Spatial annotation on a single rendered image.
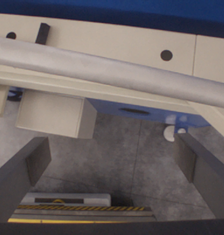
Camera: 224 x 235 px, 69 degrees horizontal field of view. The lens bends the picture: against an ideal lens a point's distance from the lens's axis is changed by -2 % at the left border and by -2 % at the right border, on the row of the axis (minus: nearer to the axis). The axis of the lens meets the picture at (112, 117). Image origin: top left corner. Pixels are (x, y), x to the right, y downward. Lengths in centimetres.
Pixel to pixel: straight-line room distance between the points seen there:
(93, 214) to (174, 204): 57
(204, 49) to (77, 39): 23
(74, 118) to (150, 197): 75
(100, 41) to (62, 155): 93
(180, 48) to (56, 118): 46
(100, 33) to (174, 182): 100
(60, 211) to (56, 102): 48
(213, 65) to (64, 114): 47
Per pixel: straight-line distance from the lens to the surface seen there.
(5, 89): 67
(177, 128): 96
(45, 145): 16
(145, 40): 34
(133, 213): 80
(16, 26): 41
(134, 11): 41
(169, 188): 117
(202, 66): 34
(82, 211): 82
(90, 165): 112
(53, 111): 64
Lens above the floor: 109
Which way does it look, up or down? 82 degrees down
